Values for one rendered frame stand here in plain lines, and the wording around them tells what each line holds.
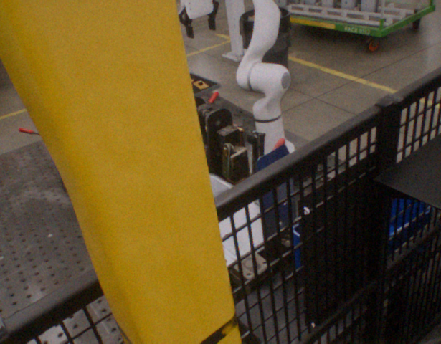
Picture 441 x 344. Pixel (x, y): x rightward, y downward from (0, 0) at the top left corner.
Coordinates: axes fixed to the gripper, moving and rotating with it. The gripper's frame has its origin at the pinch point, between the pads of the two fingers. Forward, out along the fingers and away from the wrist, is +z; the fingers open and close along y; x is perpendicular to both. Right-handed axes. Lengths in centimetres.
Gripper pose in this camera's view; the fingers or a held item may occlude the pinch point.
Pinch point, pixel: (201, 31)
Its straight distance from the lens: 158.9
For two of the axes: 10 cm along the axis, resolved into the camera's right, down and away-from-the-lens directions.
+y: -7.8, 4.4, -4.5
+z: 1.4, 8.2, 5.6
